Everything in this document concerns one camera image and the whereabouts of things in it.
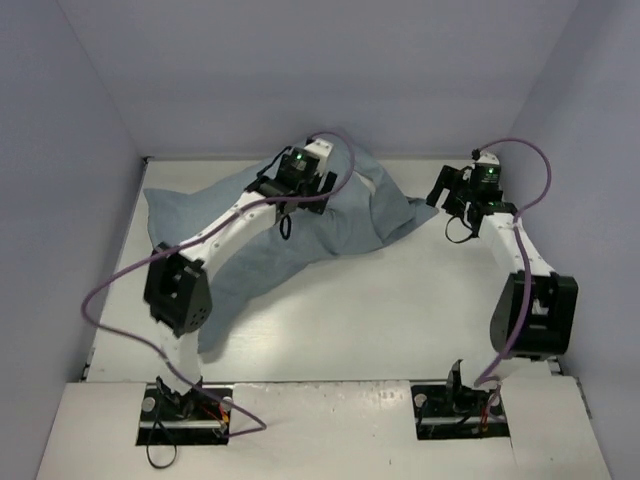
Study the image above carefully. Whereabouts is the blue-grey pillowcase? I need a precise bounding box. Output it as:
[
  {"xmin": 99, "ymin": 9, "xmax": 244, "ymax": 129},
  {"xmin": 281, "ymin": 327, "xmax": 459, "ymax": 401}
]
[{"xmin": 144, "ymin": 144, "xmax": 437, "ymax": 356}]

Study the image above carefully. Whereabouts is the white pillow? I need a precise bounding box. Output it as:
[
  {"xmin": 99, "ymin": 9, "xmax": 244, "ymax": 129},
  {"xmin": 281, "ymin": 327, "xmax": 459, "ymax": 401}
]
[{"xmin": 355, "ymin": 172, "xmax": 377, "ymax": 196}]

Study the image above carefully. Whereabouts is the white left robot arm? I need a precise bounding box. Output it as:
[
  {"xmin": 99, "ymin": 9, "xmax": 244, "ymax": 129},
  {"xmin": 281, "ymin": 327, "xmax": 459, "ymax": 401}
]
[{"xmin": 143, "ymin": 138, "xmax": 337, "ymax": 420}]

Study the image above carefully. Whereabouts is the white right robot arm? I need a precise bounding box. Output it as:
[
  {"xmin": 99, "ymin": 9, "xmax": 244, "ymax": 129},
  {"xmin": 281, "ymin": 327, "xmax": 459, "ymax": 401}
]
[{"xmin": 426, "ymin": 160, "xmax": 579, "ymax": 412}]

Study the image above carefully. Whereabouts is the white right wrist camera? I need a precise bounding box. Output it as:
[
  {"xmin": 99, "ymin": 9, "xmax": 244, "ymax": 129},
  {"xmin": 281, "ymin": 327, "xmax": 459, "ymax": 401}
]
[{"xmin": 471, "ymin": 149, "xmax": 500, "ymax": 165}]

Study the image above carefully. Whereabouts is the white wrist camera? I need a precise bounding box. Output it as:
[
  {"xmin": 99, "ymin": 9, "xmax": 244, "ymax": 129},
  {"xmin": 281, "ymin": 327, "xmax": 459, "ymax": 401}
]
[
  {"xmin": 304, "ymin": 138, "xmax": 334, "ymax": 165},
  {"xmin": 471, "ymin": 149, "xmax": 500, "ymax": 165}
]

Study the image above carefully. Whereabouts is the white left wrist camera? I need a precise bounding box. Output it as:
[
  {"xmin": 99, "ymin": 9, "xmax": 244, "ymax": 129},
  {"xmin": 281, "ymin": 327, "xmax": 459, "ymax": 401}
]
[{"xmin": 304, "ymin": 138, "xmax": 334, "ymax": 165}]

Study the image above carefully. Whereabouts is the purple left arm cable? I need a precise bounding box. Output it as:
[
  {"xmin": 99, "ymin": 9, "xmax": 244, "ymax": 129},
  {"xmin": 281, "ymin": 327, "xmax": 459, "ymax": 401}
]
[{"xmin": 80, "ymin": 129, "xmax": 357, "ymax": 438}]

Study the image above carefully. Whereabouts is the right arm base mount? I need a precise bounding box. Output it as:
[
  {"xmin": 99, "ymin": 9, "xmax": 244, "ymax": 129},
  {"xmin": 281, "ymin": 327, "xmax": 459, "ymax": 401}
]
[{"xmin": 410, "ymin": 382, "xmax": 510, "ymax": 441}]

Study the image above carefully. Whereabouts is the thin black loose cable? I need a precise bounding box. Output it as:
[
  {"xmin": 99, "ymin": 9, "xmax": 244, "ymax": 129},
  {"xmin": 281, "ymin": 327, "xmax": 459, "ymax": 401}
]
[{"xmin": 145, "ymin": 394, "xmax": 181, "ymax": 470}]

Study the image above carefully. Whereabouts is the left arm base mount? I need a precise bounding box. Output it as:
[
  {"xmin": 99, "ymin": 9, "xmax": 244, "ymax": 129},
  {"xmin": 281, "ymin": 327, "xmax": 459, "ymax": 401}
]
[{"xmin": 136, "ymin": 384, "xmax": 232, "ymax": 446}]

